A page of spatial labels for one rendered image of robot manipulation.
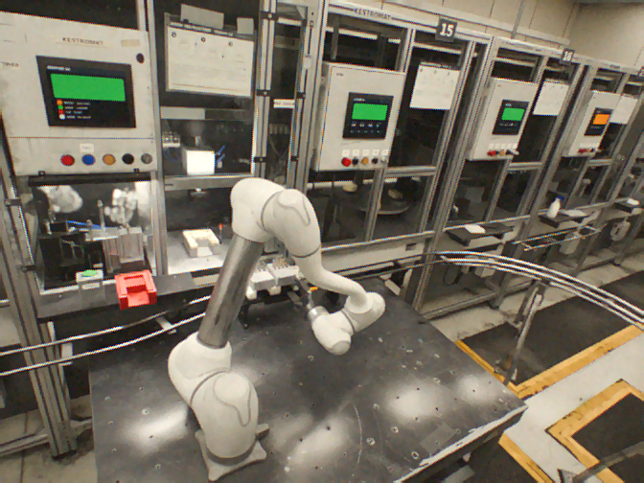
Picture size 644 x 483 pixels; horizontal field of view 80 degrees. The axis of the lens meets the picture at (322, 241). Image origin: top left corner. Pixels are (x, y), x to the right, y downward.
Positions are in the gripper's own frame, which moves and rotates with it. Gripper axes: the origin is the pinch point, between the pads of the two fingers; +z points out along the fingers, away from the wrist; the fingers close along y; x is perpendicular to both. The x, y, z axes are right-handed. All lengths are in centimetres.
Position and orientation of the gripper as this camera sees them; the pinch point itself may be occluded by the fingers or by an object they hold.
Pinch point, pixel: (293, 287)
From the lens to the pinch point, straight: 171.2
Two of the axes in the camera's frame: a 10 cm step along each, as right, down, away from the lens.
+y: 1.2, -8.9, -4.4
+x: -8.7, 1.2, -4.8
